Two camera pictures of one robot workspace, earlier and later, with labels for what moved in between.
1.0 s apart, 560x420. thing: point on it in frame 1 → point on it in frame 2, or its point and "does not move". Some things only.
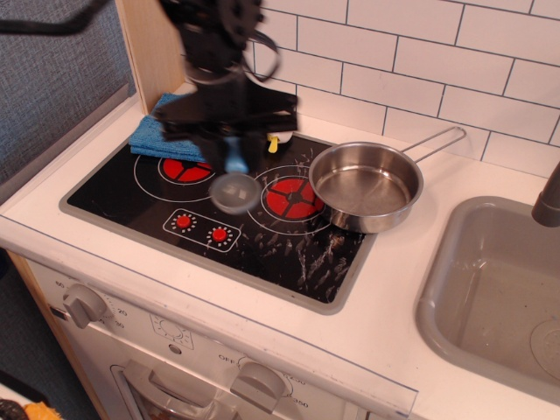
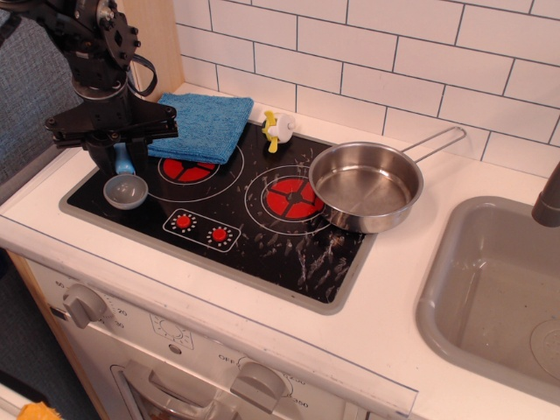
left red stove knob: (183, 221) does not move
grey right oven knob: (258, 386) does not move
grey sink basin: (491, 298) does not move
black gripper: (229, 113) → (109, 114)
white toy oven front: (136, 362) does not move
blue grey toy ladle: (237, 190) → (127, 190)
